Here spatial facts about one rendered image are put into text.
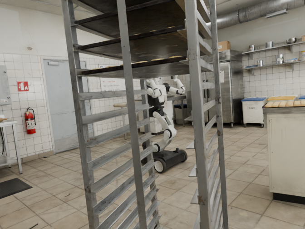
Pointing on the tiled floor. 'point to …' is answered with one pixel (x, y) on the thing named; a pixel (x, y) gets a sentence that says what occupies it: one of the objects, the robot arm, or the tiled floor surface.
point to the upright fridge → (226, 89)
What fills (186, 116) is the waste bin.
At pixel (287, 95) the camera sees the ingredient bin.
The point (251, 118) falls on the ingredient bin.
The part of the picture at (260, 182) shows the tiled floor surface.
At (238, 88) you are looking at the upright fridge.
